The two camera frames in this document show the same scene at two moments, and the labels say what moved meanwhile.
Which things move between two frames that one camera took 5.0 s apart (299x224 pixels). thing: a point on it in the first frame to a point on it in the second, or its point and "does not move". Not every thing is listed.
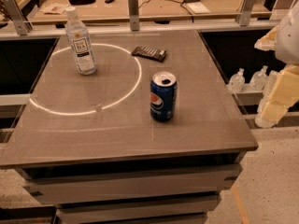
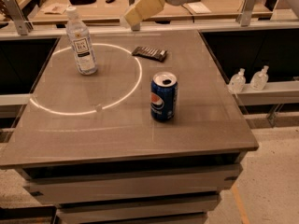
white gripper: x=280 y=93 to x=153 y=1
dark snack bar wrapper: x=154 y=53 does not move
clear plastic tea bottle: x=79 y=43 does not move
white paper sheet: x=198 y=7 does not move
